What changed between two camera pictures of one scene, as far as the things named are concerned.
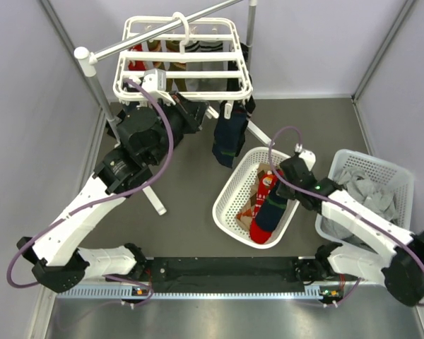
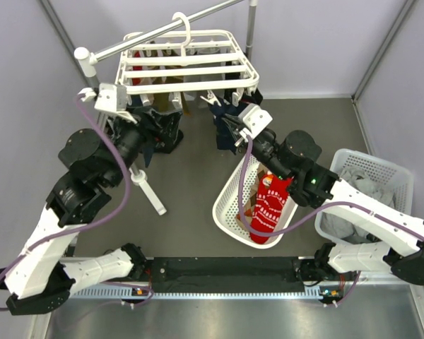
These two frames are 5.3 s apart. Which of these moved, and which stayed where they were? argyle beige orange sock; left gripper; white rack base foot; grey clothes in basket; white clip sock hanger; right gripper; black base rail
Moved: right gripper; left gripper; white clip sock hanger
Stayed: grey clothes in basket; argyle beige orange sock; black base rail; white rack base foot
